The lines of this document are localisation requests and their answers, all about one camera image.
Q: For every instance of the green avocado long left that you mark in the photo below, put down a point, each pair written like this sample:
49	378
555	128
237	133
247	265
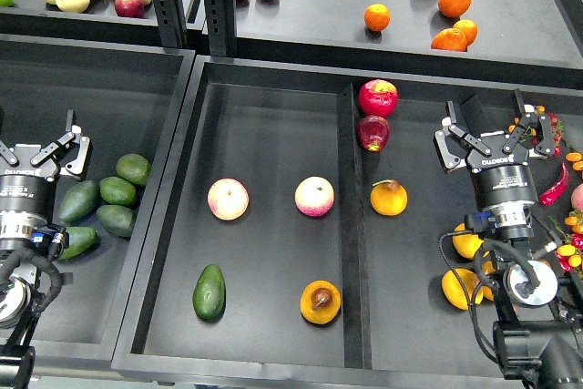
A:
79	201

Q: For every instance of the yellow pear lower middle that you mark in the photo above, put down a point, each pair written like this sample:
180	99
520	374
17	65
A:
487	290

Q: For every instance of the yellow pear with brown stem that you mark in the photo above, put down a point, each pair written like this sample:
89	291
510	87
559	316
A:
320	302

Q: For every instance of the red chili pepper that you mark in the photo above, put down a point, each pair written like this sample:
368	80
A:
552	194

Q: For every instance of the black left tray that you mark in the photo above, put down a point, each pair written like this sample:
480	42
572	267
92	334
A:
126	100

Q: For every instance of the green avocado top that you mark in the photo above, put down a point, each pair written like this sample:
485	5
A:
134	168

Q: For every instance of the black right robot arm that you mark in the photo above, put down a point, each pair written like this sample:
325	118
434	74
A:
537	336

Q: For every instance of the pink peach left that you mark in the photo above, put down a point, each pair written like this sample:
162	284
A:
228	199

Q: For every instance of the yellow pear upper right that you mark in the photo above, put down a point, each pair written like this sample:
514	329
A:
467	244

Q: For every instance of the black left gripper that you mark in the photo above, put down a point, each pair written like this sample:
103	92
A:
30	172

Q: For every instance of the bright red apple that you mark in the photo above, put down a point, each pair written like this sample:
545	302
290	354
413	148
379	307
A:
378	97

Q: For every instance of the orange centre shelf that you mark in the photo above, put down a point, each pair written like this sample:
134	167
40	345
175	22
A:
377	17

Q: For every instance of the pink peach right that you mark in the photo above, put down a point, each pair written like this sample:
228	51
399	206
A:
314	196

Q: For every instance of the green avocado bottom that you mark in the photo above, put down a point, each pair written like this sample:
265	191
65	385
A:
81	239

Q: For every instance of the dark red apple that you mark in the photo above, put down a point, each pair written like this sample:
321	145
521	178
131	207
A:
373	133

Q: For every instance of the orange lower right front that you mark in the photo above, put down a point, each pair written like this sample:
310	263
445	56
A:
451	39

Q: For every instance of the red apple on shelf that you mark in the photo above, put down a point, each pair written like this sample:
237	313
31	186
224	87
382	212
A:
129	8

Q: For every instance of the peach at right edge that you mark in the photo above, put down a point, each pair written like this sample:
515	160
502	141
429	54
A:
576	198

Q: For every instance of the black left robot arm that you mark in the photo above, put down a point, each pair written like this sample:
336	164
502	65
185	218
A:
31	242

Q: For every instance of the cherry tomato bunch upper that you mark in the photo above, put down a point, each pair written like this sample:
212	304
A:
553	134

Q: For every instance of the orange lower right back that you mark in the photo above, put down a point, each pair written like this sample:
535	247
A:
469	28

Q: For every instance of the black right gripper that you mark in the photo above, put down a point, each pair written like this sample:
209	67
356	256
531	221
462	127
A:
498	164

